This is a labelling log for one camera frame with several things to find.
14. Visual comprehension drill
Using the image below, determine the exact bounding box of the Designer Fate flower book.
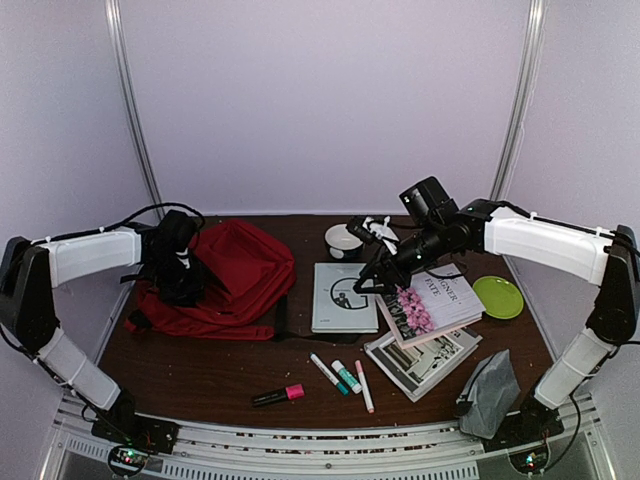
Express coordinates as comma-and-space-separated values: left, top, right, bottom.
375, 263, 485, 349

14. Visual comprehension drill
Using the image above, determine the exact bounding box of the teal white marker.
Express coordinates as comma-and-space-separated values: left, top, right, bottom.
309, 353, 349, 396

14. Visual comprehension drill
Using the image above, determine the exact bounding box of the red backpack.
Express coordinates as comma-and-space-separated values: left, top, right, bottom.
123, 218, 296, 341

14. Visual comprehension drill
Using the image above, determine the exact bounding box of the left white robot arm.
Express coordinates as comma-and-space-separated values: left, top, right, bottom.
1, 207, 205, 444

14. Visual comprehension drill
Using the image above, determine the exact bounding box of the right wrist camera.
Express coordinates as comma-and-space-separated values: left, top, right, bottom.
347, 216, 399, 245

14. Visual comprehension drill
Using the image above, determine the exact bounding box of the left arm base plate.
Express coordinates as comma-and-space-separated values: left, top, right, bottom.
91, 416, 180, 454

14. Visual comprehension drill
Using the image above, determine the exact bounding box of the pink white marker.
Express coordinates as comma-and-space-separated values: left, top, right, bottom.
355, 360, 375, 414

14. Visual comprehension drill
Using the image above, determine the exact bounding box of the green plate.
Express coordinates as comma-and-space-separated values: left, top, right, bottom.
473, 276, 524, 320

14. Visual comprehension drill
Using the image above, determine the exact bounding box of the aluminium front rail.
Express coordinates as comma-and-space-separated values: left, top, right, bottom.
36, 395, 619, 479

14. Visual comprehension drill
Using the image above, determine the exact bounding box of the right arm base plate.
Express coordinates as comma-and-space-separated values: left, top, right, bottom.
482, 410, 565, 453

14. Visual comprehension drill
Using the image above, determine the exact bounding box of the white green glue stick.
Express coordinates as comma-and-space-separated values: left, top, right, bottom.
331, 360, 362, 394

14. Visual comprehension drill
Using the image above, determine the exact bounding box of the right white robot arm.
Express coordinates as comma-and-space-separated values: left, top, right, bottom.
347, 177, 639, 442

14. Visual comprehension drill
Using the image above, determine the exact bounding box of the aluminium corner post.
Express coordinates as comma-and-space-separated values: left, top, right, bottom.
104, 0, 165, 220
490, 0, 548, 200

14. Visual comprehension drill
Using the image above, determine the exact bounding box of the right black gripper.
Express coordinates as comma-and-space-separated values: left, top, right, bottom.
353, 221, 449, 295

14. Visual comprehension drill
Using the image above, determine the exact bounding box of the grey pencil pouch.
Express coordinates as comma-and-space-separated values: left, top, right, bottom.
455, 349, 520, 440

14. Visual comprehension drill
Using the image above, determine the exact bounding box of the right aluminium corner post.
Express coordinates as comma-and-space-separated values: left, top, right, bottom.
490, 0, 548, 200

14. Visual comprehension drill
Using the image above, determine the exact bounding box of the left aluminium corner post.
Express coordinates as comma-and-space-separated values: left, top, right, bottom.
104, 0, 165, 220

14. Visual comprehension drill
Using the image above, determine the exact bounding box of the grey ianra magazine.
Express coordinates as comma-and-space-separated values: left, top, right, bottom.
364, 327, 483, 403

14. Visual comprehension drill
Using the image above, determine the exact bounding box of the dark blue white bowl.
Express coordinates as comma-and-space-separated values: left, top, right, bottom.
324, 223, 364, 261

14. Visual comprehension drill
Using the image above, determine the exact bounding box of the pink black highlighter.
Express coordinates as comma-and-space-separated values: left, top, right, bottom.
251, 384, 305, 408

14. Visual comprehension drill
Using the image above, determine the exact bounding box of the white Great Gatsby book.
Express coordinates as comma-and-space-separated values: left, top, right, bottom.
311, 263, 379, 334

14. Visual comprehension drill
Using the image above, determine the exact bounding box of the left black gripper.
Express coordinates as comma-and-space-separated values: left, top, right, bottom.
146, 253, 205, 305

